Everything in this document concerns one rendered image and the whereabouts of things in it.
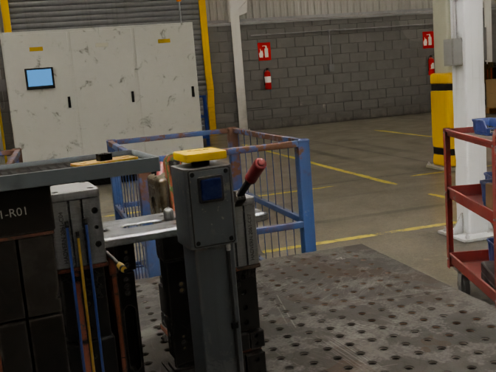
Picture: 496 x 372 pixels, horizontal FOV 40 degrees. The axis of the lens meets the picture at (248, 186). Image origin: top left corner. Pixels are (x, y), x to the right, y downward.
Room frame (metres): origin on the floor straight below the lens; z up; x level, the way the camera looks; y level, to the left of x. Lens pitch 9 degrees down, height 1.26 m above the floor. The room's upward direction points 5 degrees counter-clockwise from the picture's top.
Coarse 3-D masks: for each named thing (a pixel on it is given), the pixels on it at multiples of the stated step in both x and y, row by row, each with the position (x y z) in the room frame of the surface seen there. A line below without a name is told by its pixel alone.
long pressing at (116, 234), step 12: (144, 216) 1.33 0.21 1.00; (156, 216) 1.32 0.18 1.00; (264, 216) 1.26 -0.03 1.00; (108, 228) 1.24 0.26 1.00; (120, 228) 1.24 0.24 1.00; (132, 228) 1.23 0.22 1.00; (144, 228) 1.22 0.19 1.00; (156, 228) 1.21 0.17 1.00; (168, 228) 1.19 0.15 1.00; (108, 240) 1.14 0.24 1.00; (120, 240) 1.15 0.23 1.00; (132, 240) 1.16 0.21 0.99; (144, 240) 1.17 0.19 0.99
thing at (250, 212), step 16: (240, 208) 1.11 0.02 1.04; (240, 224) 1.11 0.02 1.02; (240, 240) 1.11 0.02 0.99; (256, 240) 1.12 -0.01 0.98; (240, 256) 1.11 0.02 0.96; (256, 256) 1.12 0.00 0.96; (240, 272) 1.12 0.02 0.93; (240, 288) 1.12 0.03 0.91; (256, 288) 1.13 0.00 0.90; (240, 304) 1.12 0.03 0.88; (256, 304) 1.13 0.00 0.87; (240, 320) 1.12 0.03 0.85; (256, 320) 1.13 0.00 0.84; (256, 336) 1.13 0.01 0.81; (256, 352) 1.13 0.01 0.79; (256, 368) 1.12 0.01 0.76
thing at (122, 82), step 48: (48, 48) 8.70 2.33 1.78; (96, 48) 8.86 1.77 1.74; (144, 48) 9.04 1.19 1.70; (192, 48) 9.22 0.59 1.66; (48, 96) 8.68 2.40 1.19; (96, 96) 8.84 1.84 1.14; (144, 96) 9.02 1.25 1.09; (192, 96) 9.20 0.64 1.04; (48, 144) 8.66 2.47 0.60; (96, 144) 8.82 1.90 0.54; (144, 144) 9.01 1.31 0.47; (192, 144) 9.18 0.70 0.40
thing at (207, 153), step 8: (176, 152) 0.96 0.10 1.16; (184, 152) 0.95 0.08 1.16; (192, 152) 0.94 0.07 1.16; (200, 152) 0.93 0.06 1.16; (208, 152) 0.93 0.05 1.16; (216, 152) 0.93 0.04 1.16; (224, 152) 0.94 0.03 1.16; (184, 160) 0.92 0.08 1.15; (192, 160) 0.92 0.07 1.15; (200, 160) 0.92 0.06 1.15; (208, 160) 0.93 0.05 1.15
